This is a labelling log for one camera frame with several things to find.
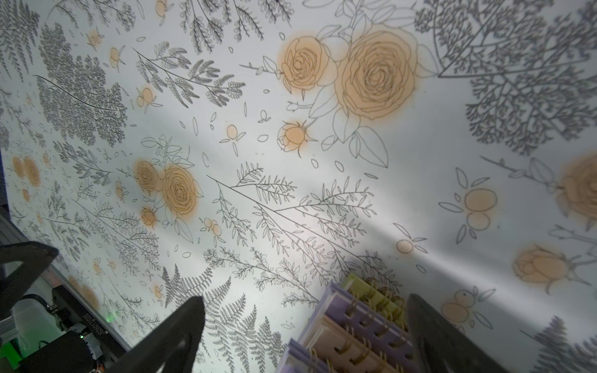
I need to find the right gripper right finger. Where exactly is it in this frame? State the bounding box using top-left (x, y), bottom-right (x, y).
top-left (407, 294), bottom-right (507, 373)

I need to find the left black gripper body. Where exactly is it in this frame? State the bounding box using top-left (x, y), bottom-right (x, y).
top-left (1, 285), bottom-right (126, 372)

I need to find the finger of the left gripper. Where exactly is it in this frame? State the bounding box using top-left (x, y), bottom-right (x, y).
top-left (1, 242), bottom-right (59, 320)

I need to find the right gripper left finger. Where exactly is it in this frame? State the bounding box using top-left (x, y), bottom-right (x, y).
top-left (108, 296), bottom-right (205, 372)

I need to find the yellow-green 2026 desk calendar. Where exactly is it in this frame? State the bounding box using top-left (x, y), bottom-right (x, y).
top-left (340, 274), bottom-right (407, 330)

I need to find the purple calendar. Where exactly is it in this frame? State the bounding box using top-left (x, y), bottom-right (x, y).
top-left (298, 284), bottom-right (416, 370)
top-left (275, 339), bottom-right (332, 373)

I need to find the peach 2026 desk calendar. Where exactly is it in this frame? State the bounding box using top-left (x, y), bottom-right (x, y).
top-left (299, 315), bottom-right (405, 373)

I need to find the floral patterned table mat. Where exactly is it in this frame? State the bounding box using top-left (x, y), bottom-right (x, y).
top-left (1, 1), bottom-right (596, 372)

